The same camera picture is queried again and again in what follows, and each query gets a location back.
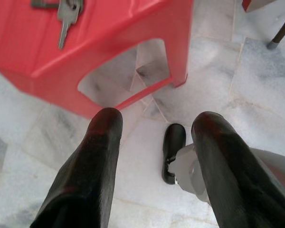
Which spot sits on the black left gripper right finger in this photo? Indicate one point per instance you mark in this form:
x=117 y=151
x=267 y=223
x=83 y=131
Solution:
x=232 y=180

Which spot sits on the dark brown chair leg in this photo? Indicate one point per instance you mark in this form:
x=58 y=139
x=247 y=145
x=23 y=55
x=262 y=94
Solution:
x=281 y=33

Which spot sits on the silver grey robot leg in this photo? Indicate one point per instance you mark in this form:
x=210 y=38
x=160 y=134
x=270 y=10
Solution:
x=187 y=171

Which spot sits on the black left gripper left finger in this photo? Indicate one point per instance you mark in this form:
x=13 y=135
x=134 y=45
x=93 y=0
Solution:
x=90 y=171

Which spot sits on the red plastic stool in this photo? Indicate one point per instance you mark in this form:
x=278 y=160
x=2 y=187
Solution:
x=104 y=35

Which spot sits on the silver metal key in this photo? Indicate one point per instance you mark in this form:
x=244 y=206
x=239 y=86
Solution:
x=67 y=16

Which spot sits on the red plastic furniture piece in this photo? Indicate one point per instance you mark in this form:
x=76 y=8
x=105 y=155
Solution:
x=246 y=4

